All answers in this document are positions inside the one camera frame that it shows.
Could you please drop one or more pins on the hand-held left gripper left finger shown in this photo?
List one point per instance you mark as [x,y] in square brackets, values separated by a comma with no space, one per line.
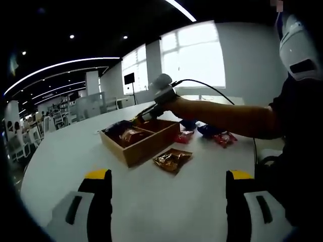
[101,201]

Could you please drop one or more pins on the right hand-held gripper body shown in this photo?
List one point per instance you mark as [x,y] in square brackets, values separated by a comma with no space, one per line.
[164,90]

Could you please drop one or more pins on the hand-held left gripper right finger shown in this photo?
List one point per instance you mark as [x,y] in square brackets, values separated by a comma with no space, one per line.
[237,201]

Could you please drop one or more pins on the wooden divided container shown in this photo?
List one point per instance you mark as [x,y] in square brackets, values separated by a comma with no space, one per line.
[151,151]

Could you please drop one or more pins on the silver blue candy packet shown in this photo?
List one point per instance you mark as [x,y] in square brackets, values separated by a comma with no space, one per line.
[117,127]

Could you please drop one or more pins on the blue cookie packet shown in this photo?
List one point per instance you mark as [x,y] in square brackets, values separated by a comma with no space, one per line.
[189,124]
[207,129]

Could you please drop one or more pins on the pink marshmallow packet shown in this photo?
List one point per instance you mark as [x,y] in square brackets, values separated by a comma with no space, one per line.
[185,137]

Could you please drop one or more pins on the red snack packet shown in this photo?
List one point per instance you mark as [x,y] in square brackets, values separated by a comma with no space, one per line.
[224,139]

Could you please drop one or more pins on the black monitor on stand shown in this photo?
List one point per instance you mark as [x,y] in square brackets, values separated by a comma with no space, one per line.
[129,78]

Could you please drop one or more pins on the small white desk device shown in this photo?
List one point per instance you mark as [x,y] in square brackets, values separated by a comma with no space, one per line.
[201,96]

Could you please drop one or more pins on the grey mesh office chair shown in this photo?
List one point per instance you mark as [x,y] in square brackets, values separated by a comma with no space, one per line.
[89,106]

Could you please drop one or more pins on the white table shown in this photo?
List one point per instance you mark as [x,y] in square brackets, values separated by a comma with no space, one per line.
[164,201]

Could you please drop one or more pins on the person's dark clothing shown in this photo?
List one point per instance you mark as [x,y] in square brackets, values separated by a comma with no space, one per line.
[302,151]

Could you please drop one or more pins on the white chest device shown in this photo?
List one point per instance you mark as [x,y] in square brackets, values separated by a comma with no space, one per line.
[295,45]

